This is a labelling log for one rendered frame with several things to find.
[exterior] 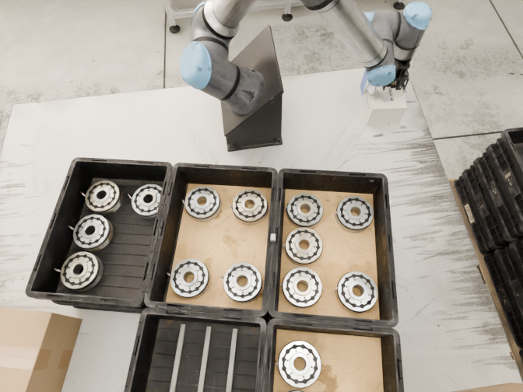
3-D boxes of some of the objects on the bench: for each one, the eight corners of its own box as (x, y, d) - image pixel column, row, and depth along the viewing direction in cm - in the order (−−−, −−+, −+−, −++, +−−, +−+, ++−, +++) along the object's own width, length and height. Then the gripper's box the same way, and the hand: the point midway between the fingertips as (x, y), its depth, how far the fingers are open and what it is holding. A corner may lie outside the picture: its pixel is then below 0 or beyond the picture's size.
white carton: (359, 83, 139) (365, 66, 131) (390, 82, 139) (397, 64, 131) (366, 124, 131) (372, 109, 123) (398, 124, 130) (407, 108, 122)
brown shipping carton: (82, 319, 105) (51, 312, 90) (57, 403, 96) (19, 411, 81) (-12, 309, 107) (-56, 301, 93) (-44, 390, 98) (-101, 397, 83)
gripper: (373, 65, 108) (359, 107, 126) (437, 64, 108) (413, 106, 126) (369, 45, 112) (356, 89, 130) (430, 43, 111) (408, 87, 129)
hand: (383, 91), depth 129 cm, fingers closed on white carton, 14 cm apart
